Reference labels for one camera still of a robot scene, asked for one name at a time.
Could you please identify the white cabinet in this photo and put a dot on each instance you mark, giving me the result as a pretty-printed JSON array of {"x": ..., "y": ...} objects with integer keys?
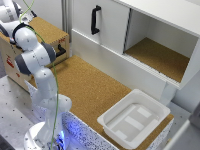
[{"x": 100, "y": 60}]

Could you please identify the white plastic box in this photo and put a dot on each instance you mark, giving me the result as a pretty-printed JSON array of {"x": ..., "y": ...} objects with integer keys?
[{"x": 133, "y": 120}]

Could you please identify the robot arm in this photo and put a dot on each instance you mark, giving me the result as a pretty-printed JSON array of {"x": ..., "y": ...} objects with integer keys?
[{"x": 43, "y": 83}]

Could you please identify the white sliding door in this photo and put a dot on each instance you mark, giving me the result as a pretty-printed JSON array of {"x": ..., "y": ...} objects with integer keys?
[{"x": 113, "y": 23}]

